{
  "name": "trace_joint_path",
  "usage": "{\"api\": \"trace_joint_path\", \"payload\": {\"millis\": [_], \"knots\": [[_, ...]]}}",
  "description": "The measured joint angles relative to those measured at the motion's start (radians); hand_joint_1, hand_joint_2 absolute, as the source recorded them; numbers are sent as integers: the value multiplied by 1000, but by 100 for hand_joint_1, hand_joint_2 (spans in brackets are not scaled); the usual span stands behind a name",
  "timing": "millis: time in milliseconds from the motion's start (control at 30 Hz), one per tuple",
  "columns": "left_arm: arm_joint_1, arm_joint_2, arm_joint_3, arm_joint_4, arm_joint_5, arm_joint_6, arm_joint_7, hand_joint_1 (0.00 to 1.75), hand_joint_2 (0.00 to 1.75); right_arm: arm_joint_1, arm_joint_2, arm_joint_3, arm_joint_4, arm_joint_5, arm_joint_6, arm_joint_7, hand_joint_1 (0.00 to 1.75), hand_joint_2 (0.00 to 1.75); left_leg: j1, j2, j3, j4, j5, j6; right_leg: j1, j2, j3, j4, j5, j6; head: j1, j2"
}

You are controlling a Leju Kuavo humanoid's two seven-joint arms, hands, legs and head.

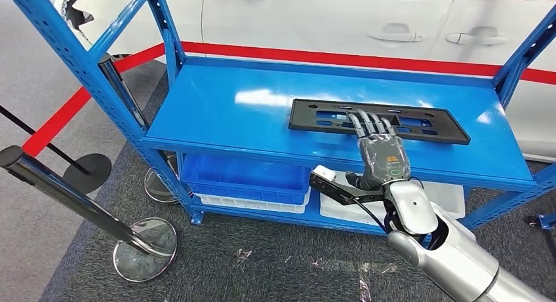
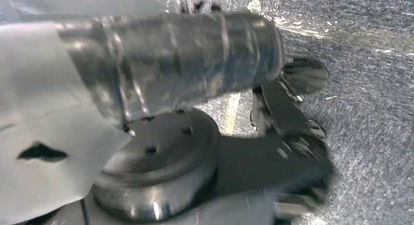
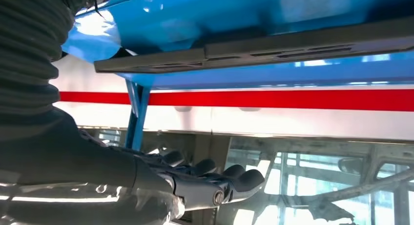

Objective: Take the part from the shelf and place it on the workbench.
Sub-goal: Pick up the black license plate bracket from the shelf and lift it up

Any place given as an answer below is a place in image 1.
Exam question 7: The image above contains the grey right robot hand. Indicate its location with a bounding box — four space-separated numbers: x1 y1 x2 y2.
345 109 412 191

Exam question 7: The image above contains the black plastic plate bracket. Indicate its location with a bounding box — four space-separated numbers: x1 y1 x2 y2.
288 98 471 145

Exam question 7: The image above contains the blue metal shelf rack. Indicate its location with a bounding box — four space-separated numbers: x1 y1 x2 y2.
4 0 556 236

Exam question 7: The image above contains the blue wheeled shelf rack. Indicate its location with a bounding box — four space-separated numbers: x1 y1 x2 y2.
527 213 556 266

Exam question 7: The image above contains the white plastic bin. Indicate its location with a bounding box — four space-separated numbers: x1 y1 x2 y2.
320 204 392 228
194 189 312 214
320 170 466 221

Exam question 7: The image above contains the red barrier belt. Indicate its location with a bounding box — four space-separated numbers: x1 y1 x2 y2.
22 86 94 158
113 41 556 86

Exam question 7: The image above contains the clear floor tape strip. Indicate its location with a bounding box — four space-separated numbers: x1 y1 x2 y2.
310 258 398 302

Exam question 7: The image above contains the blue plastic bin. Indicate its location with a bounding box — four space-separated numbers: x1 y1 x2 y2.
181 154 312 206

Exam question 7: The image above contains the white car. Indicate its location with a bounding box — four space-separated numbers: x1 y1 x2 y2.
41 0 556 164

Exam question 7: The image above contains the thin black pole stand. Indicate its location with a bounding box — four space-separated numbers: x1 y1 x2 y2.
0 104 113 195

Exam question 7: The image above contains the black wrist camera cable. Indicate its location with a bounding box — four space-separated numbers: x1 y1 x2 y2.
352 197 389 234

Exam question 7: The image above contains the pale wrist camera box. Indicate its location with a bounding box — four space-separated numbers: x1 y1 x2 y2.
311 164 338 183

